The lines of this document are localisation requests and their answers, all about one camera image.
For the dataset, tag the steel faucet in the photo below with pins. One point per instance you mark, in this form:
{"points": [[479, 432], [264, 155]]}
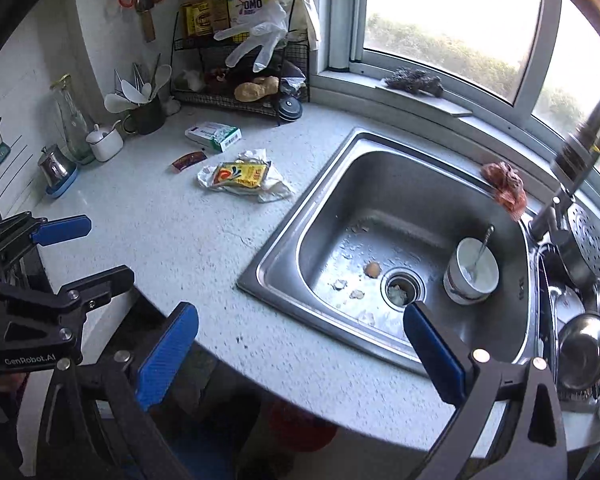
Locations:
{"points": [[577, 150]]}

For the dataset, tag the clear plastic glove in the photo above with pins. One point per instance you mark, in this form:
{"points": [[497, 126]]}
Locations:
{"points": [[265, 35]]}

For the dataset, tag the steel spoon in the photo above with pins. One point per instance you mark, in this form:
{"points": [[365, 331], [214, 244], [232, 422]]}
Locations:
{"points": [[485, 242]]}

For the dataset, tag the small steel pot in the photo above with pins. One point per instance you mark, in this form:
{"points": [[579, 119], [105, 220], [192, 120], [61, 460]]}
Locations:
{"points": [[55, 167]]}

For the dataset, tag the white rice paddle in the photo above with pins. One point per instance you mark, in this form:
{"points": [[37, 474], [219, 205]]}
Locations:
{"points": [[162, 77]]}

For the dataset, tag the red snack wrapper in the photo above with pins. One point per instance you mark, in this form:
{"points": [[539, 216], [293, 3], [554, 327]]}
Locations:
{"points": [[190, 160]]}

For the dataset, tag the white cardboard box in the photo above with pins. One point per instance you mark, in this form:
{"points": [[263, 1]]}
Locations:
{"points": [[215, 136]]}

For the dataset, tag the white ceramic bowl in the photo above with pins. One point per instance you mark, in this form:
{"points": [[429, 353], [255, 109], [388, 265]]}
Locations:
{"points": [[477, 265], [455, 292]]}

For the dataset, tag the brown eggshell piece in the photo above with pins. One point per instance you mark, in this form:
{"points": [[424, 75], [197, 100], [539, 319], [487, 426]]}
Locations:
{"points": [[372, 270]]}

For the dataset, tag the black round disc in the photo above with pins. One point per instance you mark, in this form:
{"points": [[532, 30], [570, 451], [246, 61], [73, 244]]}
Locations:
{"points": [[288, 108]]}

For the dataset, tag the person's left hand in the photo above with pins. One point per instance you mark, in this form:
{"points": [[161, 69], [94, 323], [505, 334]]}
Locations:
{"points": [[5, 384]]}

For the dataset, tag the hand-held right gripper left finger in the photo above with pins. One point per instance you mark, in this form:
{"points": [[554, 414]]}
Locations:
{"points": [[167, 355]]}

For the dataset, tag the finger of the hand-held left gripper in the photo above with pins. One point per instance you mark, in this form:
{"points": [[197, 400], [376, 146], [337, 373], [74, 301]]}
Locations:
{"points": [[60, 230], [95, 285]]}

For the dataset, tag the bundle of steel chopsticks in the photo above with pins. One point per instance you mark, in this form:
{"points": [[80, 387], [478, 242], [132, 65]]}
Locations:
{"points": [[139, 77]]}

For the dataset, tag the large white ladle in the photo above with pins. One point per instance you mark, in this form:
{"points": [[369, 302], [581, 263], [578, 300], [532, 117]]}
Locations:
{"points": [[115, 103]]}

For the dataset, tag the blender wall sticker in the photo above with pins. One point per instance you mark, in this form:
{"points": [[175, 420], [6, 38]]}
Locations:
{"points": [[0, 152]]}

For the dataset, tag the steel steamer pot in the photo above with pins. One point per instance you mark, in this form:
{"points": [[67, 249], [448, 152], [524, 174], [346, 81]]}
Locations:
{"points": [[590, 230]]}

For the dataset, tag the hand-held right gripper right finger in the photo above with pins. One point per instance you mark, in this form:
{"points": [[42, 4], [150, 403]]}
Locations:
{"points": [[432, 355]]}

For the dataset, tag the small white jar spoon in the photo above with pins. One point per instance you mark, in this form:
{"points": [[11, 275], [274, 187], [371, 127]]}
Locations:
{"points": [[115, 126]]}

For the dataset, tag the clear oil bottle yellow label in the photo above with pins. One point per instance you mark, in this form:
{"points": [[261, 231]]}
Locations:
{"points": [[186, 15], [203, 17]]}

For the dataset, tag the red trash bin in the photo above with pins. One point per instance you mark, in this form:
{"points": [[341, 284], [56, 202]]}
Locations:
{"points": [[302, 427]]}

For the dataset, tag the white eggshell piece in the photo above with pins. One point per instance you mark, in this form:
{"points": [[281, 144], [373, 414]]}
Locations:
{"points": [[339, 285], [357, 294], [366, 317]]}

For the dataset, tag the white ceramic spoon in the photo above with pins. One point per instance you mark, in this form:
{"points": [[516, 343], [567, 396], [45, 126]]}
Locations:
{"points": [[132, 91]]}

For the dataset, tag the steel kitchen sink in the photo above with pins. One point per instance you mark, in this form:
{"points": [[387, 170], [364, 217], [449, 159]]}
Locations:
{"points": [[380, 195]]}

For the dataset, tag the black plastic bag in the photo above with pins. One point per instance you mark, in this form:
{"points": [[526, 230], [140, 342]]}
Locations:
{"points": [[291, 72]]}

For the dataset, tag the blue plastic saucer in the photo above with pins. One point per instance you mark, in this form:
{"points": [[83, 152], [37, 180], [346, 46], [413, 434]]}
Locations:
{"points": [[66, 187]]}

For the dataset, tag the white ceramic sugar jar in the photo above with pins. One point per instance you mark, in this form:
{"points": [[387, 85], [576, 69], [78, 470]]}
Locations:
{"points": [[107, 147]]}

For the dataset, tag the dark green mug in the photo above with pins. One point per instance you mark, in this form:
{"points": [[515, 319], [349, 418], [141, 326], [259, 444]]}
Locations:
{"points": [[147, 117]]}

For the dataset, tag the white hanging rag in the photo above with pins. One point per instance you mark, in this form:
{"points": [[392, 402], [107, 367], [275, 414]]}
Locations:
{"points": [[307, 15]]}

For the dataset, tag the garlic bulb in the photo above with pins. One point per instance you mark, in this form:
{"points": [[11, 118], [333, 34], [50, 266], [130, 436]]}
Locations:
{"points": [[172, 105], [194, 80]]}

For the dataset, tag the brown dried spices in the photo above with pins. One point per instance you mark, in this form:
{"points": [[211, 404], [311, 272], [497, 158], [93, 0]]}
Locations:
{"points": [[217, 75]]}

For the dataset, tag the dark scouring pad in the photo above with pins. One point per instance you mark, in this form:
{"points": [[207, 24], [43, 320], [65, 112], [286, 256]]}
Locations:
{"points": [[415, 81]]}

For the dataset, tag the steel cooking pot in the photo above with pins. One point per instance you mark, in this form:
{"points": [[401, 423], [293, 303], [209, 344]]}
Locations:
{"points": [[582, 352]]}

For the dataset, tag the red dish cloth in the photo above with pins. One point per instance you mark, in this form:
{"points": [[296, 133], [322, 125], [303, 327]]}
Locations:
{"points": [[505, 185]]}

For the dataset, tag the sink drain strainer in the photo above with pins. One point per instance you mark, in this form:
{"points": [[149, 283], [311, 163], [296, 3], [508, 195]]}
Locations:
{"points": [[405, 280]]}

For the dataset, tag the ginger root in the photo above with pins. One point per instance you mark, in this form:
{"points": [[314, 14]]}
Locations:
{"points": [[252, 90]]}

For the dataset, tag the clear glass bottle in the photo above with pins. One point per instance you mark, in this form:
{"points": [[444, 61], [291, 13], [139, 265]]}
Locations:
{"points": [[75, 130]]}

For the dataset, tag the sliding glass window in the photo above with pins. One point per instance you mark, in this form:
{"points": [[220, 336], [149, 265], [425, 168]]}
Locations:
{"points": [[430, 10]]}

